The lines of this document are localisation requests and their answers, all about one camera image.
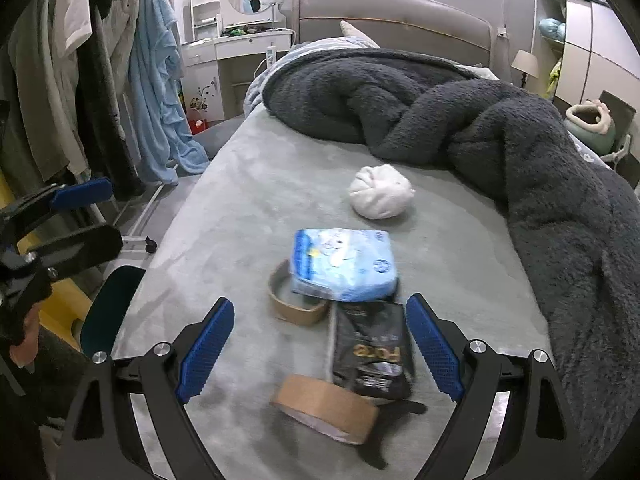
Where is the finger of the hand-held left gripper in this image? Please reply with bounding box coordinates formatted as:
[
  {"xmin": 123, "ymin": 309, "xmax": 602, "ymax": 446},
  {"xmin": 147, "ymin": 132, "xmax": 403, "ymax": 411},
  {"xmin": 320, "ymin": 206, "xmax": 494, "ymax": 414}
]
[
  {"xmin": 0, "ymin": 177, "xmax": 115, "ymax": 233},
  {"xmin": 25, "ymin": 225, "xmax": 124, "ymax": 281}
]

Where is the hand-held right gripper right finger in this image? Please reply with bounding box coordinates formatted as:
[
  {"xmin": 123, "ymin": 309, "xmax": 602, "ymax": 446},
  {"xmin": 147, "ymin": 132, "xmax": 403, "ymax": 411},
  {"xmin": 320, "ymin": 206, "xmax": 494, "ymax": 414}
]
[{"xmin": 405, "ymin": 292, "xmax": 586, "ymax": 480}]

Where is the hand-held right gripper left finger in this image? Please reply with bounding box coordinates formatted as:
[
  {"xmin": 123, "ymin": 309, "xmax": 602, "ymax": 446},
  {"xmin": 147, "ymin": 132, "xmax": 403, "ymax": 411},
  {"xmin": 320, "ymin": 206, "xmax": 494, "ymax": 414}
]
[{"xmin": 55, "ymin": 296, "xmax": 236, "ymax": 480}]

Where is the black snack packet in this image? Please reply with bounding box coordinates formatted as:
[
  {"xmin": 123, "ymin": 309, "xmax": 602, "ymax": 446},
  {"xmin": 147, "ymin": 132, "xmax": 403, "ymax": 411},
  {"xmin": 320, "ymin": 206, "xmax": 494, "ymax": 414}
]
[{"xmin": 327, "ymin": 301, "xmax": 416, "ymax": 401}]

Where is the white towel ball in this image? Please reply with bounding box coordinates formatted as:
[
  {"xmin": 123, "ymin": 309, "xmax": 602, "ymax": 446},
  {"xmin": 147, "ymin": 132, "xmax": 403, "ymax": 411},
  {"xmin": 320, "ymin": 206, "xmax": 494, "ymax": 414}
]
[{"xmin": 348, "ymin": 165, "xmax": 416, "ymax": 220}]

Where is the person's left hand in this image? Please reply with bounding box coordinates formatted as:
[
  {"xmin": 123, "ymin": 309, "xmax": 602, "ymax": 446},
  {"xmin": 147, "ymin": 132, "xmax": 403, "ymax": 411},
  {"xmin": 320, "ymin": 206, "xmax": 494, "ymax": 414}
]
[{"xmin": 10, "ymin": 305, "xmax": 43, "ymax": 368}]

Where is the white clothes rack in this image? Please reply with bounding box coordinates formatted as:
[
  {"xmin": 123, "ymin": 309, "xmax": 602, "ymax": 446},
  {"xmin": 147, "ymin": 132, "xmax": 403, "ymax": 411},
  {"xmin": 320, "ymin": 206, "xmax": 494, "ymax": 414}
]
[{"xmin": 85, "ymin": 180, "xmax": 158, "ymax": 253}]

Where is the dark hanging garment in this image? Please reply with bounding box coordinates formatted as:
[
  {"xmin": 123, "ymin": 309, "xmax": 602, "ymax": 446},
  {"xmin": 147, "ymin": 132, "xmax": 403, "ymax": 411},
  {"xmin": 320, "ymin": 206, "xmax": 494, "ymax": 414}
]
[{"xmin": 75, "ymin": 0, "xmax": 146, "ymax": 198}]

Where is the brown tape roll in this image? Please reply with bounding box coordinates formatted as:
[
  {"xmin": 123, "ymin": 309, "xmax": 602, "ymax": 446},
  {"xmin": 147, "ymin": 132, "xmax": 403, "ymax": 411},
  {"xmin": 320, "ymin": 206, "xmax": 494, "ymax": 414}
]
[
  {"xmin": 270, "ymin": 374, "xmax": 380, "ymax": 446},
  {"xmin": 268, "ymin": 259, "xmax": 332, "ymax": 326}
]

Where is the light blue tissue packet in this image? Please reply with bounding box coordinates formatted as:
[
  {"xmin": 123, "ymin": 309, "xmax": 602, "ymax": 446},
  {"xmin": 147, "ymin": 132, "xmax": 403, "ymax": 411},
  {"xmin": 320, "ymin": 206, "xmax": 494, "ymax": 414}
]
[{"xmin": 290, "ymin": 229, "xmax": 399, "ymax": 303}]

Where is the light blue fleece robe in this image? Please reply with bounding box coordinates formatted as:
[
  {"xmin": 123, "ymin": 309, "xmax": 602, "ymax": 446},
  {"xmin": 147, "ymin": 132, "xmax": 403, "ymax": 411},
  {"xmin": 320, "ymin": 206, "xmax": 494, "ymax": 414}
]
[{"xmin": 129, "ymin": 0, "xmax": 211, "ymax": 186}]

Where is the grey-green bed sheet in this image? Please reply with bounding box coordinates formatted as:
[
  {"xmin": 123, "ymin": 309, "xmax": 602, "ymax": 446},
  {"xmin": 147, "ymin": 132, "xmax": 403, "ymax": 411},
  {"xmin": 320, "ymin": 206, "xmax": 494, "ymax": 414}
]
[{"xmin": 112, "ymin": 105, "xmax": 551, "ymax": 480}]

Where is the white hanging shirt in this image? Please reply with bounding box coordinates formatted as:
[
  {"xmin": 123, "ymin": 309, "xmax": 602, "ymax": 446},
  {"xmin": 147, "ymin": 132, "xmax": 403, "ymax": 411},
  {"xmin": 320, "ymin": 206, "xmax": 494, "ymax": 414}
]
[{"xmin": 47, "ymin": 0, "xmax": 93, "ymax": 176}]

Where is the white dressing table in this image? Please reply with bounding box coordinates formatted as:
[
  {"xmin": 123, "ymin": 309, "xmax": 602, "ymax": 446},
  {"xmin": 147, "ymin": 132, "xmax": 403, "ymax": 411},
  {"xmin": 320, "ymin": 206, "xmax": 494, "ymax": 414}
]
[{"xmin": 181, "ymin": 0, "xmax": 296, "ymax": 123}]

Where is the light blue striped quilt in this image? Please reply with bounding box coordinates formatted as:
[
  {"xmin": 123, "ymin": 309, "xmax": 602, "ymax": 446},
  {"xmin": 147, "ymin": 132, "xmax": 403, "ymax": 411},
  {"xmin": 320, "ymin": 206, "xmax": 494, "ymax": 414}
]
[{"xmin": 244, "ymin": 40, "xmax": 321, "ymax": 116}]

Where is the dark grey fleece blanket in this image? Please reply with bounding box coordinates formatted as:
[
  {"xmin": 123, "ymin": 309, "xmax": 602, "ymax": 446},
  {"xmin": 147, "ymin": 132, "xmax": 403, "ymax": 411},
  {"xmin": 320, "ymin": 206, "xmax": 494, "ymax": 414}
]
[{"xmin": 262, "ymin": 47, "xmax": 640, "ymax": 476}]

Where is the green and pink plush toy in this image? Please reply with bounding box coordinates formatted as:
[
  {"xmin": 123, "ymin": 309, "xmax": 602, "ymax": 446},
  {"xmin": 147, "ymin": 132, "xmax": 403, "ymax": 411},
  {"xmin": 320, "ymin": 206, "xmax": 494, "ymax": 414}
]
[{"xmin": 565, "ymin": 101, "xmax": 617, "ymax": 156}]

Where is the yellow-green cloth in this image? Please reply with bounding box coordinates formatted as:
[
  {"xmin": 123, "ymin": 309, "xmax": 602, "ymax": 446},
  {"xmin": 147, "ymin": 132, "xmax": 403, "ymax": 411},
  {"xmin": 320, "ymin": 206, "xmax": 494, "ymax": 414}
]
[{"xmin": 546, "ymin": 60, "xmax": 563, "ymax": 98}]

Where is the beige bedside lamp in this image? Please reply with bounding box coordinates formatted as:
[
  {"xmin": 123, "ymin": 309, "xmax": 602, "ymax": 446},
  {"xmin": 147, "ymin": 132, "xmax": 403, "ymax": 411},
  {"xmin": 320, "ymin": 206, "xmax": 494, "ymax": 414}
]
[{"xmin": 511, "ymin": 50, "xmax": 540, "ymax": 88}]

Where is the grey chair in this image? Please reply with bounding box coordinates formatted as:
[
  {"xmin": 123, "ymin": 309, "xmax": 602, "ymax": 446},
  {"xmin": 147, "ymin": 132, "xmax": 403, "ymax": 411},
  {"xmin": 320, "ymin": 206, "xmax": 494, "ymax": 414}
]
[{"xmin": 597, "ymin": 91, "xmax": 640, "ymax": 166}]

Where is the white pillow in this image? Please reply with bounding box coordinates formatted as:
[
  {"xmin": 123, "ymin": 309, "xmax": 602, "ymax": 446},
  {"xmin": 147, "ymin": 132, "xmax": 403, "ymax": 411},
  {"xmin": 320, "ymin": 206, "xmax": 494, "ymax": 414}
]
[{"xmin": 340, "ymin": 20, "xmax": 381, "ymax": 48}]

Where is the beige padded headboard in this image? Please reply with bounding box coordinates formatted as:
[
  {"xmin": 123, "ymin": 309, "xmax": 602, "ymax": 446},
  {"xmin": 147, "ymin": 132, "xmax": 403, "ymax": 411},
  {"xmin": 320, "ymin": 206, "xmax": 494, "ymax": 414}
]
[{"xmin": 291, "ymin": 0, "xmax": 493, "ymax": 68}]

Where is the light blue plush pillow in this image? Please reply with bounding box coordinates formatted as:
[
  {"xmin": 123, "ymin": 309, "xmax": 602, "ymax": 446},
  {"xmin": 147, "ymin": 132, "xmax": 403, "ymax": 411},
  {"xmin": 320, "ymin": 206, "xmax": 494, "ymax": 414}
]
[{"xmin": 539, "ymin": 17, "xmax": 567, "ymax": 41}]

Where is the white wardrobe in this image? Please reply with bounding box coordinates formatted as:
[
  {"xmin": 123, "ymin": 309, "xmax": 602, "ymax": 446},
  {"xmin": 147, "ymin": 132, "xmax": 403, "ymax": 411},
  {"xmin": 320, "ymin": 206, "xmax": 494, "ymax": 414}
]
[{"xmin": 530, "ymin": 0, "xmax": 640, "ymax": 106}]

